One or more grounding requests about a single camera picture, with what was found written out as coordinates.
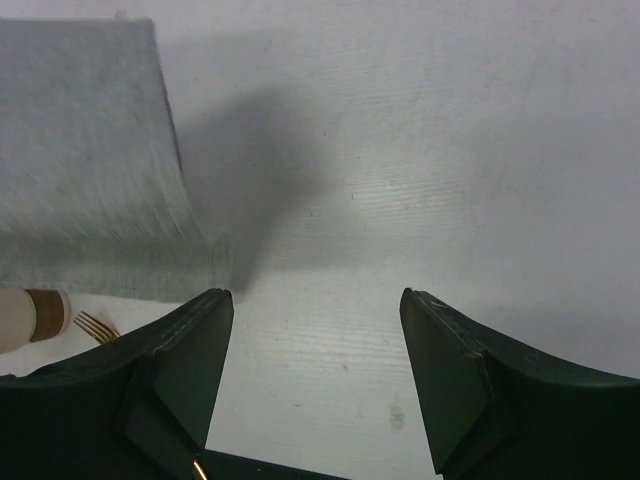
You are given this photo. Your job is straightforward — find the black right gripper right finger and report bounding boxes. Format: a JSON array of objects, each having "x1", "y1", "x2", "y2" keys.
[{"x1": 399, "y1": 289, "x2": 639, "y2": 479}]

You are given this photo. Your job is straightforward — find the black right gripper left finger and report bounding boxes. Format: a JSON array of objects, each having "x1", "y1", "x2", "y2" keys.
[{"x1": 0, "y1": 288, "x2": 235, "y2": 480}]

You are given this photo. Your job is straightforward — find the white steel cup brown band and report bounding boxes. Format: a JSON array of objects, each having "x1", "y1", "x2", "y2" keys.
[{"x1": 1, "y1": 288, "x2": 71, "y2": 354}]

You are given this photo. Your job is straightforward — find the grey cloth placemat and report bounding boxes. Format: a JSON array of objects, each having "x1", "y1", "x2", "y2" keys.
[{"x1": 1, "y1": 19, "x2": 233, "y2": 302}]

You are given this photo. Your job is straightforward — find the gold fork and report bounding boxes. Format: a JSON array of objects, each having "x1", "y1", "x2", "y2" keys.
[{"x1": 73, "y1": 311, "x2": 120, "y2": 345}]

